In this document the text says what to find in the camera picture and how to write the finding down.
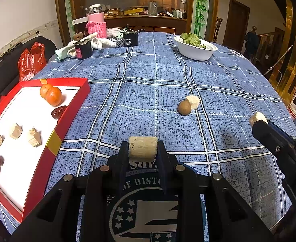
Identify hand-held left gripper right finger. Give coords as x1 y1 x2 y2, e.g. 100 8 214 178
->
157 141 274 242

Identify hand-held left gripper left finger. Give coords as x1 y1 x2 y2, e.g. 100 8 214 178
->
9 141 129 242

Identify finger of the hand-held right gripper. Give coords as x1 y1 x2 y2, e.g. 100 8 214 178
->
267 120 296 147
251 121 296 162

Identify orange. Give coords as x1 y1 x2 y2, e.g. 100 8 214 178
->
46 87 63 106
40 84 53 99

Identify red box tray white inside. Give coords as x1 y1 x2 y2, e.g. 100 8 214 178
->
0 78 90 223

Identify white bucket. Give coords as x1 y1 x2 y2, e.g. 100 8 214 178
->
288 102 296 121

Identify thin metal pole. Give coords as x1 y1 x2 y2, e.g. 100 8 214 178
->
264 45 293 75

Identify blue plaid tablecloth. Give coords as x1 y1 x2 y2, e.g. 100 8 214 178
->
0 30 296 242

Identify wooden stair railing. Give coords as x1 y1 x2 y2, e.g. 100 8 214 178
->
256 28 289 66

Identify white bowl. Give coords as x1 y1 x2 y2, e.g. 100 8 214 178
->
174 36 218 61

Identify wooden door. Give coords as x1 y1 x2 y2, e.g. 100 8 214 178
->
225 0 250 53

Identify black jar with pink label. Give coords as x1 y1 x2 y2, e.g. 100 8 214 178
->
72 32 92 60

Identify white cotton gloves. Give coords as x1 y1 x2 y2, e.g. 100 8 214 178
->
67 29 124 56

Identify wooden chair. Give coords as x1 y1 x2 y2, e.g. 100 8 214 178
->
212 17 224 43

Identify small black box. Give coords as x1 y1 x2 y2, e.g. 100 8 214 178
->
119 28 139 47

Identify green leafy scraps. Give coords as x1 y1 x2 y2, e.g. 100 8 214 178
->
180 33 207 48

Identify pale green cloth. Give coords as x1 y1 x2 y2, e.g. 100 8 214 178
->
54 46 74 61

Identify red plastic bag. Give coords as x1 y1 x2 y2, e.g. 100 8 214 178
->
18 42 47 82

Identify pink bottle with knitted sleeve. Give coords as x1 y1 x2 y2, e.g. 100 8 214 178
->
86 4 107 39

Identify wooden counter cabinet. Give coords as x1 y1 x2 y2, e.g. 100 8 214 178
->
71 14 189 34

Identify bamboo painted pillar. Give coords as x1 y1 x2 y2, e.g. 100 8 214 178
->
64 0 74 34
193 0 210 41

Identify black leather sofa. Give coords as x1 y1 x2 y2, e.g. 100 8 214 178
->
0 37 58 106

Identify white flat box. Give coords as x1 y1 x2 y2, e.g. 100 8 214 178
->
72 17 89 26

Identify glass mug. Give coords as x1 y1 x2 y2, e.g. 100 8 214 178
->
148 1 158 16

